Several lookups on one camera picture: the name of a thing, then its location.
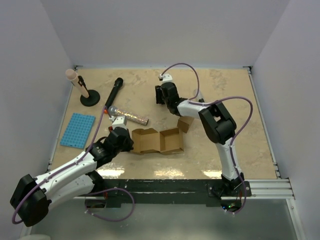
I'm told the aluminium frame rail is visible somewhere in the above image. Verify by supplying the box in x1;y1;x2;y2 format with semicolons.
248;178;295;200

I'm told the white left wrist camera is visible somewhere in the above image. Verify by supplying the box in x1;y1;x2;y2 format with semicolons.
109;115;127;130

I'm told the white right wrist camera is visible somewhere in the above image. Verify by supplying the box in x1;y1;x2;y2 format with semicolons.
158;73;173;83

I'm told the small cardboard box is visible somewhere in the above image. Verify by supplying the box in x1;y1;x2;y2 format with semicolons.
177;116;194;134

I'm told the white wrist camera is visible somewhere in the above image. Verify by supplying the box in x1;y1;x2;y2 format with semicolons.
158;73;173;83
109;115;127;130

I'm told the black microphone orange end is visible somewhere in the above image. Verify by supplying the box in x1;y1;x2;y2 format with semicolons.
104;77;124;114

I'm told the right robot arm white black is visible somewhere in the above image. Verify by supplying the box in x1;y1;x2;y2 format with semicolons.
155;81;244;197

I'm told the small clear black-capped bottle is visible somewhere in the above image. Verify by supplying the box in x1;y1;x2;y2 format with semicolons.
195;91;205;103

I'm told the blue studded building plate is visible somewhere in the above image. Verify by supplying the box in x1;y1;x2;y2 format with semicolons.
60;113;96;149

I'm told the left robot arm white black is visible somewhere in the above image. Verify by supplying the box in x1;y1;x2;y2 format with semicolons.
10;127;134;227

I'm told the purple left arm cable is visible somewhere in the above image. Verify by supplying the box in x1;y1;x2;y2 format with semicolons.
11;105;136;225

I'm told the beige microphone on stand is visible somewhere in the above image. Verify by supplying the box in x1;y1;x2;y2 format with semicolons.
65;68;90;98

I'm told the taped cardboard box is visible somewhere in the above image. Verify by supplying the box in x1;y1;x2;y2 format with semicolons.
131;127;184;155

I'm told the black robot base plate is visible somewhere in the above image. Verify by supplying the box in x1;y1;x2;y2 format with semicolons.
74;178;253;208

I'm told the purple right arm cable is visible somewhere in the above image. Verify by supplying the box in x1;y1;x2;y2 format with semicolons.
162;62;254;216

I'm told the silver glitter microphone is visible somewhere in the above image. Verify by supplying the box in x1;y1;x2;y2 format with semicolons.
107;105;149;126

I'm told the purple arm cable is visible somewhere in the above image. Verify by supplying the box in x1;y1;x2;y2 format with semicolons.
162;62;254;216
11;105;136;225

